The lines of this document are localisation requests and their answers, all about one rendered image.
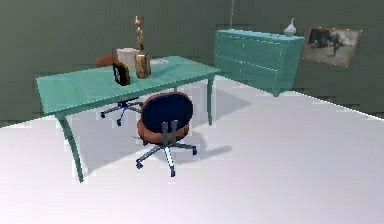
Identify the brown and blue office chair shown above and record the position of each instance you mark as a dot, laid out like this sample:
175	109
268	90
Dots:
122	107
166	115

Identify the golden statue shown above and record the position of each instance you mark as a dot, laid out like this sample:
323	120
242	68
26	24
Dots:
142	65

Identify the teal chest of drawers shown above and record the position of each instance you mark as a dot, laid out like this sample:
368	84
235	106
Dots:
256	58

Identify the teal desk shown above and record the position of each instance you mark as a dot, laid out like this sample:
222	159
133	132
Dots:
86	87

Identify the white vase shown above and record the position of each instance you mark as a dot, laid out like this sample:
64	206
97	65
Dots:
289	30

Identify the framed dark picture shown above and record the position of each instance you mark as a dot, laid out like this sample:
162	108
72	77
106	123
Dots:
331	45

